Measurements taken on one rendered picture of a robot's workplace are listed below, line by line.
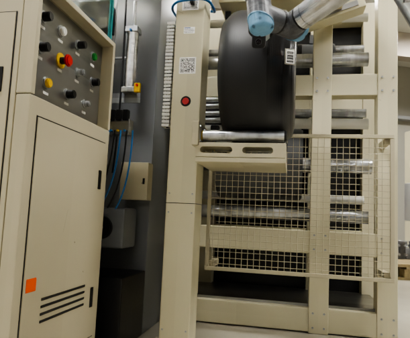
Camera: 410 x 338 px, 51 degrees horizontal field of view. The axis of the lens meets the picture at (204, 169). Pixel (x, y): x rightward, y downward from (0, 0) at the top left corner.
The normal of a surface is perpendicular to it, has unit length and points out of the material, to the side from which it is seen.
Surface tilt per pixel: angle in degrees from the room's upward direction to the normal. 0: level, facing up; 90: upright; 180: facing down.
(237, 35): 73
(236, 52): 88
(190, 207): 90
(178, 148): 90
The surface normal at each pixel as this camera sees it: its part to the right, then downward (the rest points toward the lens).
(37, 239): 0.98, 0.03
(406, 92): 0.18, -0.10
